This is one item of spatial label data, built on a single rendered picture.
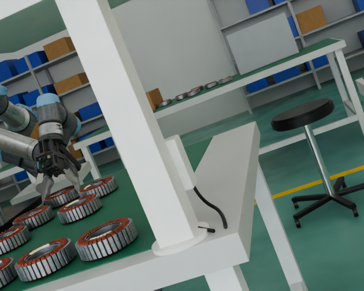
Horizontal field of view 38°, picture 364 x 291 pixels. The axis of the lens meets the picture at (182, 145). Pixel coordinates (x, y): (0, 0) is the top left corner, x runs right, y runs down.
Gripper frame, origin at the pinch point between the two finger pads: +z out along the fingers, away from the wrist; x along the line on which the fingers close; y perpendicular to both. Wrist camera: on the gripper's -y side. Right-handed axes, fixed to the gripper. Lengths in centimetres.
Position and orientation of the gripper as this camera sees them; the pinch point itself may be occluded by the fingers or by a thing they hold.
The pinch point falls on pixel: (62, 199)
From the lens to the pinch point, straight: 172.1
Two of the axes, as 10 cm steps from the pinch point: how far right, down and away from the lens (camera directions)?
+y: -4.2, -2.4, -8.8
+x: 8.9, -3.1, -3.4
